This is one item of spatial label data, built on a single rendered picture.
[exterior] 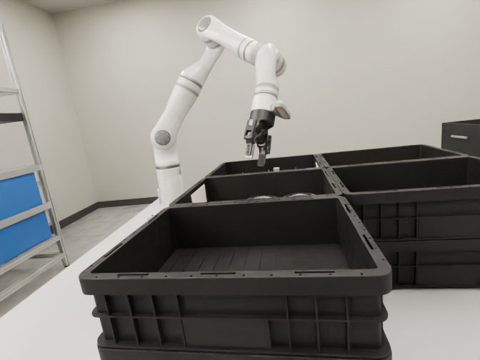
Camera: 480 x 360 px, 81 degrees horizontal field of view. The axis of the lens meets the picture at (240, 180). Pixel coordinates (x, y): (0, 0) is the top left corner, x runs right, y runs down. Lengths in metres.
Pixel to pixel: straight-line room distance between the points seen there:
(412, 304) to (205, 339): 0.45
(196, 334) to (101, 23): 4.48
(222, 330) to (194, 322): 0.04
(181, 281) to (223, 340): 0.10
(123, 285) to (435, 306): 0.59
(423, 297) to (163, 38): 4.03
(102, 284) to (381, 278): 0.34
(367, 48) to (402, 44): 0.41
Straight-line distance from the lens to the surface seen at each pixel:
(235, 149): 3.98
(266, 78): 0.86
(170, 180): 1.08
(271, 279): 0.34
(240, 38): 1.00
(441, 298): 0.75
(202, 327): 0.41
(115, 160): 4.59
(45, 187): 2.85
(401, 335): 0.64
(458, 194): 0.69
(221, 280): 0.36
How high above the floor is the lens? 1.11
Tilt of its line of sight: 12 degrees down
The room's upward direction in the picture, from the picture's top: 7 degrees counter-clockwise
